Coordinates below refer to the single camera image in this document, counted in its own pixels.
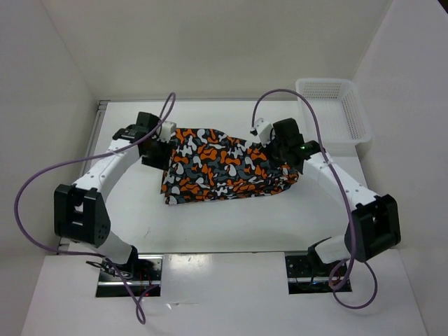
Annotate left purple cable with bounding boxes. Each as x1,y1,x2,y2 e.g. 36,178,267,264
13,92,176,325

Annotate aluminium table edge rail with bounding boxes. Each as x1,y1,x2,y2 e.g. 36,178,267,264
57,100,110,251

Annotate camouflage orange black shorts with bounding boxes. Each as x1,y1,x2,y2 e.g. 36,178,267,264
160,128,299,205

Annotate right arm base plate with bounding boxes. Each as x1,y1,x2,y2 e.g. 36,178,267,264
285,252,337,295

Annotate white plastic basket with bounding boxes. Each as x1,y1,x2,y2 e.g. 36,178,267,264
295,78,372,151

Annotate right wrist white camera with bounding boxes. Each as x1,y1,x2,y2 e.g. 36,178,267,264
250,118,274,147

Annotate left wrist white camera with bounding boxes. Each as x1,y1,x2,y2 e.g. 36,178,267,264
157,121,177,144

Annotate wrist white camera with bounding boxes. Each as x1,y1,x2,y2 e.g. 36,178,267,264
250,118,274,147
157,121,177,144

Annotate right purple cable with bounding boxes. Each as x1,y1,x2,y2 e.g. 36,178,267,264
251,89,379,309

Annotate purple cable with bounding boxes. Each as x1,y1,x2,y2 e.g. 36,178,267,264
251,89,379,309
13,92,176,325

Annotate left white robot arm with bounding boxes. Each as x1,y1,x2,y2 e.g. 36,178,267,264
53,112,176,280

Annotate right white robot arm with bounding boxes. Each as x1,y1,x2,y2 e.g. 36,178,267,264
267,118,401,275

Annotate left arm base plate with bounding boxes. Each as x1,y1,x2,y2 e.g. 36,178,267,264
86,254,164,298

